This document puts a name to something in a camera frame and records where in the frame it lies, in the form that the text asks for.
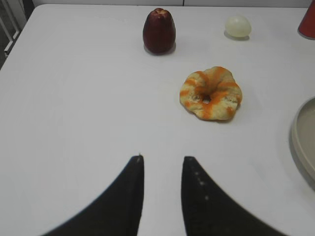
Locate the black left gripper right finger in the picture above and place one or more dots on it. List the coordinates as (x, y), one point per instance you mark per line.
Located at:
(209, 211)

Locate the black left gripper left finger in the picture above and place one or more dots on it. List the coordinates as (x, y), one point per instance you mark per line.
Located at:
(116, 212)

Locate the beige round plate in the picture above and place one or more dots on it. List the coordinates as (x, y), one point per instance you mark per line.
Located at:
(302, 141)

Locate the orange striped bagel bread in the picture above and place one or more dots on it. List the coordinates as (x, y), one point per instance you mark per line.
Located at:
(212, 94)

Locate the white egg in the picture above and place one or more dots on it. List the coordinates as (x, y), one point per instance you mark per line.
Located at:
(238, 26)

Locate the red soda can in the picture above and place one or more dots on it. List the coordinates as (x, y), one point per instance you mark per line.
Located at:
(307, 25)

